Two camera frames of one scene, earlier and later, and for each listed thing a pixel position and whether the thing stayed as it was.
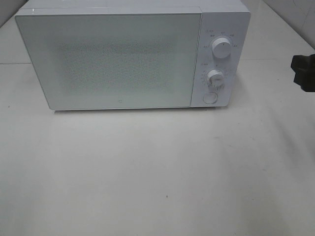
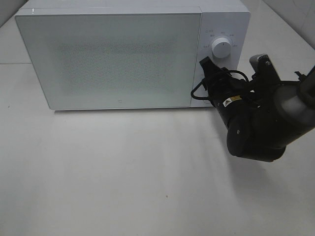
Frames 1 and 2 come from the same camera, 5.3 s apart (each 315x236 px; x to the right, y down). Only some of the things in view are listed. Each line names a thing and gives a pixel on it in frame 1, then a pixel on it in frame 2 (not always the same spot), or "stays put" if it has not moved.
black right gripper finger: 303,67 → 223,89
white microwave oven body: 222,37 stays put
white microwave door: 114,60 stays put
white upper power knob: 221,47 stays put
